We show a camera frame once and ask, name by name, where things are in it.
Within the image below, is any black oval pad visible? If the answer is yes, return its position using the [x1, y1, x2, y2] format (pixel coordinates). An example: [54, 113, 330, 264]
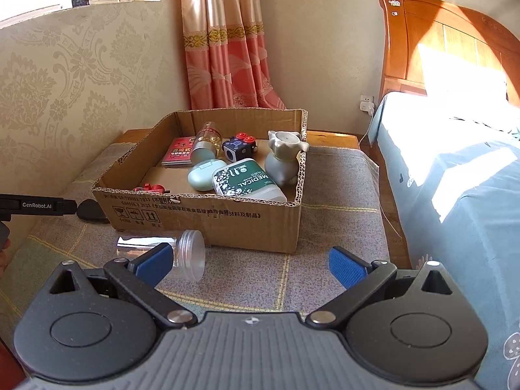
[76, 199, 110, 225]

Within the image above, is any cardboard box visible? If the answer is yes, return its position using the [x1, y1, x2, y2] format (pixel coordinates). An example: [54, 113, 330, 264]
[91, 108, 308, 254]

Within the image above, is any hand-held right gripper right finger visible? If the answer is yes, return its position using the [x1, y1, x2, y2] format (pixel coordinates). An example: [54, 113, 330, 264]
[305, 246, 456, 329]

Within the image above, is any grey toy figurine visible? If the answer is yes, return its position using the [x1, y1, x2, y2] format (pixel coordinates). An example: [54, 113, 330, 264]
[264, 130, 310, 188]

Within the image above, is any clear bottle silver cap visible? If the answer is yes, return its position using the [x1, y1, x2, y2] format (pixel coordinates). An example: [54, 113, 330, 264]
[190, 121, 223, 166]

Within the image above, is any black toy train purple print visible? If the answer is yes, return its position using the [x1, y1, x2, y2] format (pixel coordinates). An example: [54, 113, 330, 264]
[222, 132, 259, 162]

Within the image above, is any pink patterned curtain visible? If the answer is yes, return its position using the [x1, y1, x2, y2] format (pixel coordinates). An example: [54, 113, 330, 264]
[179, 0, 287, 110]

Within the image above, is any mint green case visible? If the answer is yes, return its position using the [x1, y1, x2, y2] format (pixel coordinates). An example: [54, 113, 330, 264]
[187, 158, 228, 191]

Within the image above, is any red toy train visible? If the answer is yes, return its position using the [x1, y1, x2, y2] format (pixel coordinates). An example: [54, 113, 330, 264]
[133, 182, 170, 196]

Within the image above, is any bed with blue sheet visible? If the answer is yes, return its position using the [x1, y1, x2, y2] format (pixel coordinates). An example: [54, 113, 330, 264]
[368, 45, 520, 390]

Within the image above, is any clear plastic jar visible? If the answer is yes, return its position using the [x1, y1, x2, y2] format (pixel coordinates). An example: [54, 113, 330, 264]
[116, 229, 206, 281]

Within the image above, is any red booklet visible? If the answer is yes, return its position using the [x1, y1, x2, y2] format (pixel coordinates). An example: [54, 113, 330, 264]
[161, 137, 198, 167]

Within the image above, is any green wipes packet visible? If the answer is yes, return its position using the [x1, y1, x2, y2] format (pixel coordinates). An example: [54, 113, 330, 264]
[211, 158, 288, 204]

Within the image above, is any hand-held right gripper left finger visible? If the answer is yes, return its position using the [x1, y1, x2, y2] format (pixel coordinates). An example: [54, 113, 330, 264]
[43, 241, 198, 331]

